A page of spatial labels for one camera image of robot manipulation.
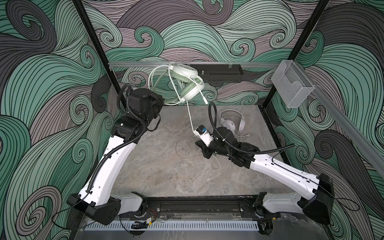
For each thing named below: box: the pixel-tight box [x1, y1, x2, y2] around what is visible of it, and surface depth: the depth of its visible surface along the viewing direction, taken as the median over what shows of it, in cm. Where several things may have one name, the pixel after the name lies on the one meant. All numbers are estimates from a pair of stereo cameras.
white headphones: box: [219, 108, 250, 137], surface depth 102 cm
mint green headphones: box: [170, 64, 205, 102], surface depth 54 cm
